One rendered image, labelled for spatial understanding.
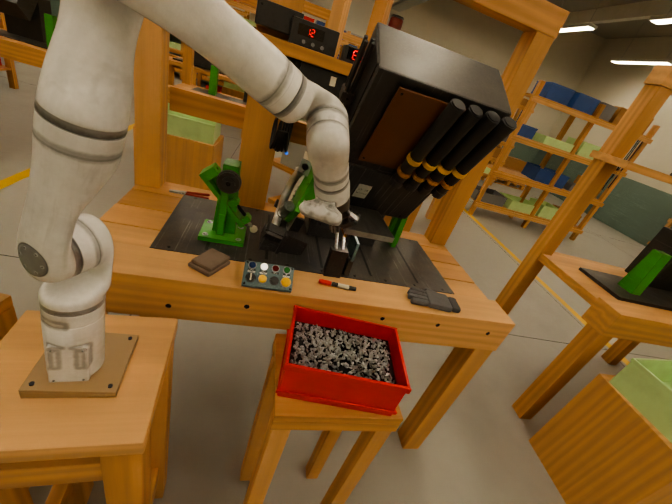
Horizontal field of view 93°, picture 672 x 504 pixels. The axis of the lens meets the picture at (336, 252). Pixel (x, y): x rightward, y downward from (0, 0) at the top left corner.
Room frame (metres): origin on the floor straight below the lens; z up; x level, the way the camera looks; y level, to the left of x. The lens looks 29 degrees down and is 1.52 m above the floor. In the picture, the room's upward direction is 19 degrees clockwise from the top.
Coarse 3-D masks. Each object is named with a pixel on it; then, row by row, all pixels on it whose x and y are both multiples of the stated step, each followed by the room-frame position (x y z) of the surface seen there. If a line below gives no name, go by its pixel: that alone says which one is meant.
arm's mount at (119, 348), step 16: (112, 336) 0.47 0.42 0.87; (128, 336) 0.48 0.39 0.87; (112, 352) 0.43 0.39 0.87; (128, 352) 0.44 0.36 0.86; (112, 368) 0.40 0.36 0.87; (32, 384) 0.31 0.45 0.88; (48, 384) 0.32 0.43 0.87; (64, 384) 0.33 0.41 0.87; (80, 384) 0.34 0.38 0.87; (96, 384) 0.36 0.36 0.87; (112, 384) 0.36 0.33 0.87
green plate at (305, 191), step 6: (312, 174) 1.02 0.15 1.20; (306, 180) 1.04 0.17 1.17; (312, 180) 0.99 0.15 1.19; (300, 186) 1.07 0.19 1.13; (306, 186) 1.00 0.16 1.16; (312, 186) 1.01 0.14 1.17; (300, 192) 1.03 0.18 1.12; (306, 192) 0.99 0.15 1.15; (312, 192) 1.01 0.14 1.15; (294, 198) 1.06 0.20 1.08; (300, 198) 0.99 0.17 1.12; (306, 198) 1.00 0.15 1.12; (312, 198) 1.01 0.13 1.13
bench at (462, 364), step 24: (144, 192) 1.11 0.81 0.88; (168, 192) 1.18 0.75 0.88; (120, 216) 0.90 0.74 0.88; (144, 216) 0.95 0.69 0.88; (168, 216) 1.00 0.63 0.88; (120, 240) 0.78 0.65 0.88; (144, 240) 0.82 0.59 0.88; (456, 264) 1.43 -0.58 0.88; (456, 288) 1.19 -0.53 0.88; (456, 360) 1.05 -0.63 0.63; (480, 360) 1.03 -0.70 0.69; (432, 384) 1.08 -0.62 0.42; (456, 384) 1.02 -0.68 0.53; (432, 408) 1.01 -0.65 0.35; (408, 432) 1.04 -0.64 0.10
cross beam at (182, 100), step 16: (176, 96) 1.27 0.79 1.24; (192, 96) 1.29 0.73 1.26; (208, 96) 1.31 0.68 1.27; (192, 112) 1.29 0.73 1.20; (208, 112) 1.31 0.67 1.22; (224, 112) 1.33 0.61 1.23; (240, 112) 1.35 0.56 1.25; (240, 128) 1.35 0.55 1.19; (304, 128) 1.43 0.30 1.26; (304, 144) 1.43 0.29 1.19
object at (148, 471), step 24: (168, 384) 0.53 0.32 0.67; (168, 408) 0.54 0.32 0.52; (168, 432) 0.56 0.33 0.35; (120, 456) 0.28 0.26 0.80; (144, 456) 0.31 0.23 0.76; (0, 480) 0.22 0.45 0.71; (24, 480) 0.24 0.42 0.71; (48, 480) 0.25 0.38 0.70; (72, 480) 0.26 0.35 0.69; (96, 480) 0.28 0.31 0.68; (120, 480) 0.28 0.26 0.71; (144, 480) 0.31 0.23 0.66
